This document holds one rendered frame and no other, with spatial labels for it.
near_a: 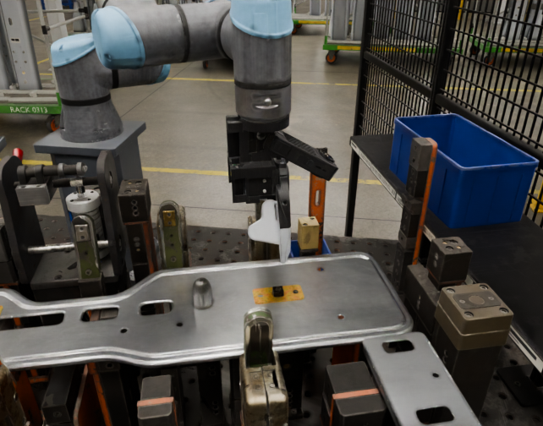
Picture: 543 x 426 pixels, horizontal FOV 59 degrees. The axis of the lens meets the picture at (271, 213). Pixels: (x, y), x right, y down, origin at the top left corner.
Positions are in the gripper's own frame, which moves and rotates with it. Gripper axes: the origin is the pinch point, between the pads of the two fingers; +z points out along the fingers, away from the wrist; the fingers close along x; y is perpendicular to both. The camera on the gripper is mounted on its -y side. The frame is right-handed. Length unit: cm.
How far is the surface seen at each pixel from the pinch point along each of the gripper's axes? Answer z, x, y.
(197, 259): 41, -56, 15
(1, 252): 8, -16, 48
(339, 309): 11.5, 5.4, -9.0
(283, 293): 10.7, 0.8, -0.7
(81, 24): 68, -776, 178
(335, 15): 50, -647, -195
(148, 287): 11.2, -5.4, 21.9
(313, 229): 5.8, -10.8, -8.4
